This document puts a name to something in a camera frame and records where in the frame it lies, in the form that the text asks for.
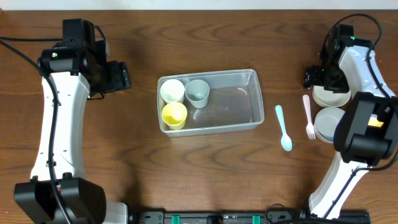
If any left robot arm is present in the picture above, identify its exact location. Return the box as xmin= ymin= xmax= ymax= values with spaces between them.
xmin=14 ymin=19 xmax=131 ymax=223

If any clear plastic storage box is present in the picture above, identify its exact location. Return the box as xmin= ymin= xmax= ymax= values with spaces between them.
xmin=157 ymin=69 xmax=265 ymax=137

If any yellow plastic bowl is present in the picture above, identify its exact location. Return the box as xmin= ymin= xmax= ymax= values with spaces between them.
xmin=368 ymin=114 xmax=384 ymax=128

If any light blue plastic spoon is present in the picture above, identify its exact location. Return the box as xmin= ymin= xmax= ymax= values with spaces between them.
xmin=275 ymin=105 xmax=293 ymax=151

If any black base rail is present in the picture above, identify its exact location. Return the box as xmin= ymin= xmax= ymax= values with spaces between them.
xmin=127 ymin=208 xmax=371 ymax=224

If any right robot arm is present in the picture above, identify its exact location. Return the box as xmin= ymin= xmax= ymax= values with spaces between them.
xmin=303 ymin=24 xmax=397 ymax=220

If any white plastic bowl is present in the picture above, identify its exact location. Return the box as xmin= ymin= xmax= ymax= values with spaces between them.
xmin=312 ymin=86 xmax=351 ymax=108

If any pink plastic fork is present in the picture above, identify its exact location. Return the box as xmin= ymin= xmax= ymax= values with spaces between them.
xmin=302 ymin=95 xmax=316 ymax=140

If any white plastic cup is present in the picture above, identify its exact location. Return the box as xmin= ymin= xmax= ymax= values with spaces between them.
xmin=160 ymin=79 xmax=185 ymax=103

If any grey plastic bowl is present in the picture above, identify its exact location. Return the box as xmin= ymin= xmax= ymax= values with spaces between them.
xmin=314 ymin=107 xmax=345 ymax=143

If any grey plastic cup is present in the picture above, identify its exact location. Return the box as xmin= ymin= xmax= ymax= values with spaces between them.
xmin=185 ymin=80 xmax=210 ymax=109

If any yellow plastic cup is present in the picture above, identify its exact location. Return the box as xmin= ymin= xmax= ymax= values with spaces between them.
xmin=161 ymin=102 xmax=188 ymax=130

